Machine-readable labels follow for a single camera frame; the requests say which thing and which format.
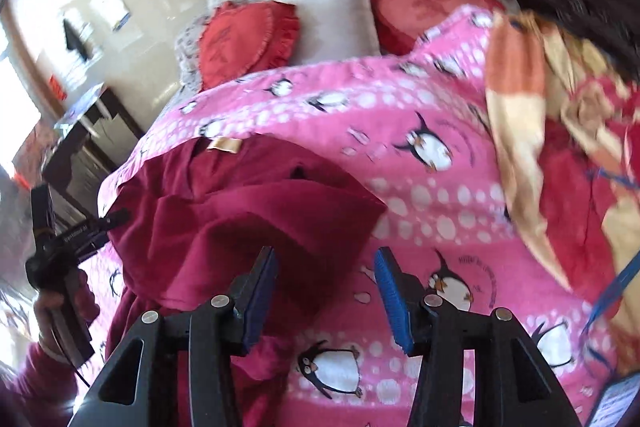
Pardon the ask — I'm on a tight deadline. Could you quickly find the red and cream blanket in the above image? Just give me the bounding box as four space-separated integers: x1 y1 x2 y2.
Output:
485 9 640 358

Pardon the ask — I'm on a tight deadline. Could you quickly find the smartphone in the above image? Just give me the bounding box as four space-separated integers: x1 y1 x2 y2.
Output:
585 374 636 427

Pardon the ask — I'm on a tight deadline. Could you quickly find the blue lanyard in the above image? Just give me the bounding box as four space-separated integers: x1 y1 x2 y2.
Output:
587 167 640 323

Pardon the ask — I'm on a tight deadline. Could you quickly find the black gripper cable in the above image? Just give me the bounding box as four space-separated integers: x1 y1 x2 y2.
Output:
50 332 92 389

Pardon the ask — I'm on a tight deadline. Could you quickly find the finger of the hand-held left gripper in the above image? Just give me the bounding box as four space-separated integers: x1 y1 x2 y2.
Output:
75 208 132 238
77 238 110 264

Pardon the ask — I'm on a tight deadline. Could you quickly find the red heart pillow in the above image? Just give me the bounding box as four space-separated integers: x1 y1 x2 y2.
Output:
367 0 506 55
197 1 301 90

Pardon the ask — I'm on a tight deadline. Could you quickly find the pink penguin print blanket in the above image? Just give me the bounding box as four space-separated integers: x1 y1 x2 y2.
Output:
97 4 621 427

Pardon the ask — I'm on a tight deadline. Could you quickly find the white square pillow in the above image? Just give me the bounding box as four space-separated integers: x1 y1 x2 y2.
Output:
274 0 383 70

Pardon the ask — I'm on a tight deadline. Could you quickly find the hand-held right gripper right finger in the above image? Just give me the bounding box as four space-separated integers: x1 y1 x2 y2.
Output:
374 247 583 427

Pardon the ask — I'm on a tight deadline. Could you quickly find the maroon garment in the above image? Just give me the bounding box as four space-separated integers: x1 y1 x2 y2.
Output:
102 138 388 427

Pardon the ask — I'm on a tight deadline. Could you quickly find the person's left hand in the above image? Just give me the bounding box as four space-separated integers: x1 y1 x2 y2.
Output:
32 271 101 360

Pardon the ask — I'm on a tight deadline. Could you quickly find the person's left forearm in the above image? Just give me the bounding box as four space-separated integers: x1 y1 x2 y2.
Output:
0 341 83 427

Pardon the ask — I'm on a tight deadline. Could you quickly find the dark wooden nightstand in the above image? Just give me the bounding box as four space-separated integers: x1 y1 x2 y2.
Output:
42 84 146 233

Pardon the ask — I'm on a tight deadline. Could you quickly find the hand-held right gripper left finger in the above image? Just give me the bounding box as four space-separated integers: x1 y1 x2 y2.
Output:
67 246 281 427

